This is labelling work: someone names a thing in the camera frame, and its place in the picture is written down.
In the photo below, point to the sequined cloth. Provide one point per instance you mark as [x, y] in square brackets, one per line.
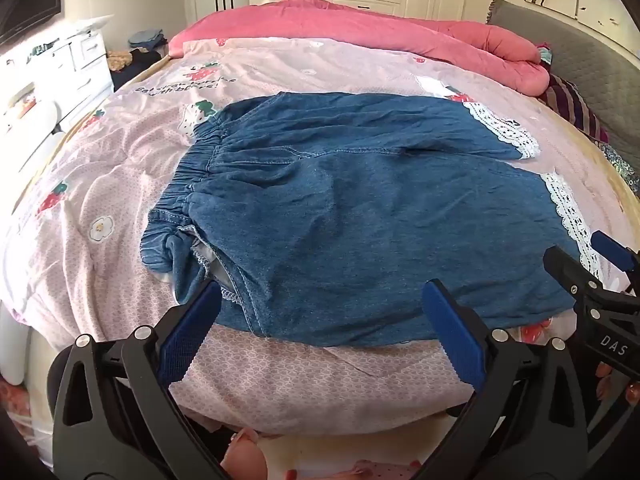
[620, 165]

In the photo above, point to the purple striped cloth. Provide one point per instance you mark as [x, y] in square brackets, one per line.
[575, 105]

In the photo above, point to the white dresser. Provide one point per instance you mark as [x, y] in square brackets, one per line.
[55, 75]

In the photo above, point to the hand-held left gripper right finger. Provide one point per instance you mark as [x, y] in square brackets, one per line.
[452, 327]

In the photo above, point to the pink strawberry print bed quilt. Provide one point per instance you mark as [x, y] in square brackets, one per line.
[125, 170]

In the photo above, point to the coral pink quilt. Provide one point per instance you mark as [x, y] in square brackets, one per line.
[325, 25]

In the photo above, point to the pile of folded clothes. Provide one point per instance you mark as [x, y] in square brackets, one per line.
[142, 42]

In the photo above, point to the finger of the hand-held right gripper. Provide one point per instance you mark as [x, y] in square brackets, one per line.
[567, 270]
[612, 250]

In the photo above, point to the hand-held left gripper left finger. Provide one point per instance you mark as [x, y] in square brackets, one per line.
[190, 327]

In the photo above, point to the blue denim pants lace trim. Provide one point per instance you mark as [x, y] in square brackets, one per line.
[350, 210]

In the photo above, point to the grey quilted headboard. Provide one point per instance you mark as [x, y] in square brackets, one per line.
[575, 60]

